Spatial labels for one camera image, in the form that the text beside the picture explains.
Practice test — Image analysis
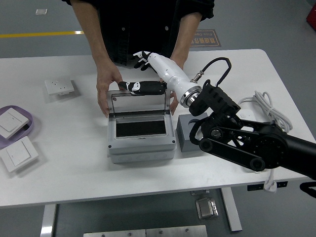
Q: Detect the person's left hand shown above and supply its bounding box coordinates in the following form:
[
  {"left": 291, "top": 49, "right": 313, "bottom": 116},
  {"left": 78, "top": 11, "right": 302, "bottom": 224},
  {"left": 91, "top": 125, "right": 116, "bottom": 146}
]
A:
[{"left": 169, "top": 89, "right": 179, "bottom": 116}]

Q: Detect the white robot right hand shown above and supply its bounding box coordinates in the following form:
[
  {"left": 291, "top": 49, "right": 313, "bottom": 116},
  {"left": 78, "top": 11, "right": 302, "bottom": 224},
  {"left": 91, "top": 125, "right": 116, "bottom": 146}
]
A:
[{"left": 118, "top": 50, "right": 198, "bottom": 99}]

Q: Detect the grey junction box clear lid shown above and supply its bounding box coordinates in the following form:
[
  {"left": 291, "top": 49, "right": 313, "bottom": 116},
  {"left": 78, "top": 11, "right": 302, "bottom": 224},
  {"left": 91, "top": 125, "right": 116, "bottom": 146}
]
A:
[{"left": 106, "top": 89, "right": 177, "bottom": 164}]

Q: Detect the metal bracket under table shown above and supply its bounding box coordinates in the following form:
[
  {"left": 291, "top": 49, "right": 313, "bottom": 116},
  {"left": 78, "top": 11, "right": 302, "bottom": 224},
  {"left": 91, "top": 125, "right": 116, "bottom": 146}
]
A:
[{"left": 190, "top": 189, "right": 210, "bottom": 197}]

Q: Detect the purple tray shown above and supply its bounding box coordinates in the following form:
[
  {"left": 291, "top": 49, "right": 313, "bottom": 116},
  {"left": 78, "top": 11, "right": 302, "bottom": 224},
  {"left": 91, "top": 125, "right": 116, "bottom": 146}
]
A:
[{"left": 0, "top": 105, "right": 35, "bottom": 150}]

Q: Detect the person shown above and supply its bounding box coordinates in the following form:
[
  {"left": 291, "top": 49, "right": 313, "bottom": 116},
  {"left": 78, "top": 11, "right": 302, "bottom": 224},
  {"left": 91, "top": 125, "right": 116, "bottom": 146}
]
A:
[{"left": 61, "top": 0, "right": 215, "bottom": 67}]

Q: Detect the person's right hand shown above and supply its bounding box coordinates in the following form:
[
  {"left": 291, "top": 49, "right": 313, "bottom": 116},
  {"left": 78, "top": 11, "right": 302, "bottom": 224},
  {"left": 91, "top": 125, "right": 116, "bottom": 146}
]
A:
[{"left": 96, "top": 64, "right": 123, "bottom": 117}]

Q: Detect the metal floor box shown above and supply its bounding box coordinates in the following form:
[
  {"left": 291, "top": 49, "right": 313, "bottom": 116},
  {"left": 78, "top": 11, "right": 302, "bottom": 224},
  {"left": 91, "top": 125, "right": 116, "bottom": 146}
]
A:
[{"left": 196, "top": 197, "right": 219, "bottom": 220}]

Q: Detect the yellow floor tape line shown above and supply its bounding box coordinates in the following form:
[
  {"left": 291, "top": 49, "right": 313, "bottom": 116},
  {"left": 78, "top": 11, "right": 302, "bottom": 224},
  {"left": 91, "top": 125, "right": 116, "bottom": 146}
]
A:
[{"left": 0, "top": 30, "right": 85, "bottom": 39}]

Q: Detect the white power cord with plug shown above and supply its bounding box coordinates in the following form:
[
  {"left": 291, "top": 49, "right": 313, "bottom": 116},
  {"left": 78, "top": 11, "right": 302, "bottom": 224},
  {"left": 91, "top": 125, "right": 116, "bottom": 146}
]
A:
[{"left": 238, "top": 90, "right": 294, "bottom": 193}]

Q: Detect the white power strip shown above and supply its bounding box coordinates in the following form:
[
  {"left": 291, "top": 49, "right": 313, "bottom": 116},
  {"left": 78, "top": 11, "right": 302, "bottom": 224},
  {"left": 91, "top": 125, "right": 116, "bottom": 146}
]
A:
[{"left": 238, "top": 108, "right": 263, "bottom": 174}]

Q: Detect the black table control panel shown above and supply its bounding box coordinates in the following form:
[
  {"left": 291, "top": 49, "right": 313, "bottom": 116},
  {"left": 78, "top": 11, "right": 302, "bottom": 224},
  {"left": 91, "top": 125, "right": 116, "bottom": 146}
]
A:
[{"left": 247, "top": 181, "right": 288, "bottom": 192}]

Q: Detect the red object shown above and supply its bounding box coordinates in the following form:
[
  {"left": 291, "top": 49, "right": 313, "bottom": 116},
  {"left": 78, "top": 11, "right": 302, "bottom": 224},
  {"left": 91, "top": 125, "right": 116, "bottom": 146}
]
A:
[{"left": 306, "top": 4, "right": 316, "bottom": 28}]

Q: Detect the steel base plate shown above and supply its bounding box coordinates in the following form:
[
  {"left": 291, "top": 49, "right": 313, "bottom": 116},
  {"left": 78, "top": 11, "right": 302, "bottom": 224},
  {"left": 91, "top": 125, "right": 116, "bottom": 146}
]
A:
[
  {"left": 83, "top": 229, "right": 147, "bottom": 237},
  {"left": 145, "top": 225, "right": 208, "bottom": 237}
]

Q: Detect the white wall socket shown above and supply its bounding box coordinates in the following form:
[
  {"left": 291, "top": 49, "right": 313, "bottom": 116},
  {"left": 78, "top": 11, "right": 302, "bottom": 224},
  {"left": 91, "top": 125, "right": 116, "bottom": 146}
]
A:
[{"left": 44, "top": 79, "right": 75, "bottom": 96}]

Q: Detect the brown floor sign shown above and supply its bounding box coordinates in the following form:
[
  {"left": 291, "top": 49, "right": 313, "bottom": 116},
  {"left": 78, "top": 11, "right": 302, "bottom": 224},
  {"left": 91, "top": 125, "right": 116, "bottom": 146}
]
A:
[{"left": 189, "top": 29, "right": 222, "bottom": 48}]

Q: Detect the grey cube with round hole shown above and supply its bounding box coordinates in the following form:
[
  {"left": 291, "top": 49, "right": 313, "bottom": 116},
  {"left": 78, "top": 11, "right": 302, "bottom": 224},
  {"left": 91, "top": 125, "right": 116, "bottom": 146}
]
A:
[{"left": 176, "top": 113, "right": 209, "bottom": 153}]

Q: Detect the white wall switch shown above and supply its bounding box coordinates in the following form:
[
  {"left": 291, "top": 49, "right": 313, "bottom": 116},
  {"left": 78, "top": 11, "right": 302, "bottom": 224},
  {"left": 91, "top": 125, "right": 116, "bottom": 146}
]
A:
[
  {"left": 0, "top": 108, "right": 34, "bottom": 140},
  {"left": 0, "top": 135, "right": 40, "bottom": 173}
]

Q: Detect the white table leg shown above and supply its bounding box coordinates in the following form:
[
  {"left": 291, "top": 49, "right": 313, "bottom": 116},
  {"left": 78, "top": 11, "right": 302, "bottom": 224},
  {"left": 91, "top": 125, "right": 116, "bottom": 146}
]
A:
[
  {"left": 40, "top": 204, "right": 58, "bottom": 237},
  {"left": 220, "top": 188, "right": 242, "bottom": 232}
]

